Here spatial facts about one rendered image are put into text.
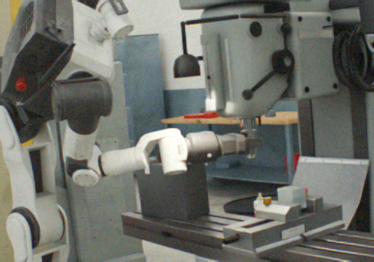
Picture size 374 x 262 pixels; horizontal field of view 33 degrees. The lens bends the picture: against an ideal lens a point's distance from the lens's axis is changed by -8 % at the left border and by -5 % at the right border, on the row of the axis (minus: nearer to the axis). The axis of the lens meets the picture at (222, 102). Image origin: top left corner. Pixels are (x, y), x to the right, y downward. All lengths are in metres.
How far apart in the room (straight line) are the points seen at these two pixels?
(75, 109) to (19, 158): 0.40
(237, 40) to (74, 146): 0.53
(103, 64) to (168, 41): 7.67
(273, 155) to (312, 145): 5.75
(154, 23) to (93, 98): 8.08
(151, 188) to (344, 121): 0.69
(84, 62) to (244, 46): 0.43
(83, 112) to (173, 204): 0.66
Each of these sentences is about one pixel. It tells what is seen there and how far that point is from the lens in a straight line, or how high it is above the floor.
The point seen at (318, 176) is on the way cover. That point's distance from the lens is 2.22.
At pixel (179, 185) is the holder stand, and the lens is 2.17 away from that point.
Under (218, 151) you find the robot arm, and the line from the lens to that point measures 1.85.
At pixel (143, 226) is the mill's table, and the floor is 0.94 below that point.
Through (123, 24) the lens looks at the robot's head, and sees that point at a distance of 1.75.
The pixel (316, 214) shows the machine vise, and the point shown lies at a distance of 1.83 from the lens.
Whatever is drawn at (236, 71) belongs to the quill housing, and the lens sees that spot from 1.81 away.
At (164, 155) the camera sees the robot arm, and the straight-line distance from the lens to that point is 1.83.
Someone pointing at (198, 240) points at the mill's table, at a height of 0.93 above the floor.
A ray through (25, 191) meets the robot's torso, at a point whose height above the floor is 1.13.
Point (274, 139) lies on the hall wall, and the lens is 7.94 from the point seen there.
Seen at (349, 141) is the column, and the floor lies 1.18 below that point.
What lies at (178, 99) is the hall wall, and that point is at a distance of 9.33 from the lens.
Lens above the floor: 1.46
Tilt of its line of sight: 3 degrees down
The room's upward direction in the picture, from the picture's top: 5 degrees counter-clockwise
